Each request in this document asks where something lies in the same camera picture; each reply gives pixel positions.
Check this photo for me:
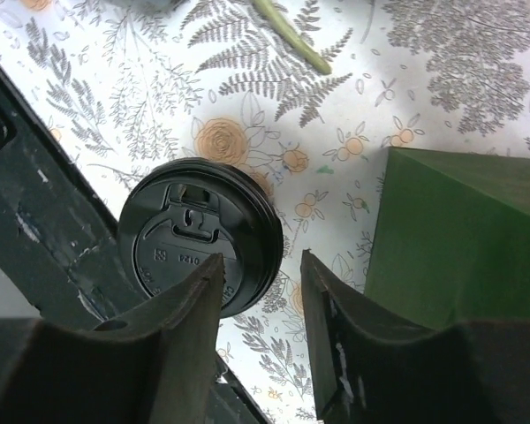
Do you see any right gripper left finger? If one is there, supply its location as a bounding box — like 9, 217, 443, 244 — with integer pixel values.
0, 254, 224, 423

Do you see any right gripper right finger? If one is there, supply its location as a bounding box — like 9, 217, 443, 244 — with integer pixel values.
300, 251, 530, 423

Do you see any green paper bag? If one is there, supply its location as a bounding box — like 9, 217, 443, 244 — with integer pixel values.
365, 148, 530, 329

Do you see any floral table mat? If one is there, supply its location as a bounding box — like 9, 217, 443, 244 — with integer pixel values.
0, 1, 530, 423

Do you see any green round melon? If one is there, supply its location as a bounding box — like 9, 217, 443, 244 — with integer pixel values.
252, 0, 331, 75

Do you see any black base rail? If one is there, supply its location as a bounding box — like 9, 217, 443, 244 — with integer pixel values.
0, 67, 266, 423

